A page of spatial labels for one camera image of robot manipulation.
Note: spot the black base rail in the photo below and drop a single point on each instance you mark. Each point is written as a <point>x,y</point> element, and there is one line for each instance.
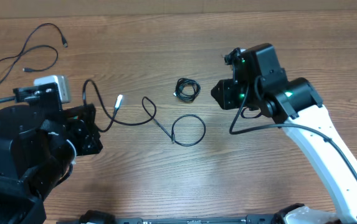
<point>193,221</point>

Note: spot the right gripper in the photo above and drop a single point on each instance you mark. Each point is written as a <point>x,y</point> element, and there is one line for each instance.
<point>227,90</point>

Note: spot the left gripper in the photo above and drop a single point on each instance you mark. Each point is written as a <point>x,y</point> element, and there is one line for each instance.
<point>81,120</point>

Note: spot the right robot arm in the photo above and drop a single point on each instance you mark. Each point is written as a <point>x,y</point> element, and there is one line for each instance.
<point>260,83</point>

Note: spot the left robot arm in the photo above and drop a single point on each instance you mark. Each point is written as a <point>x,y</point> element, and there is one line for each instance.
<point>36,155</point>

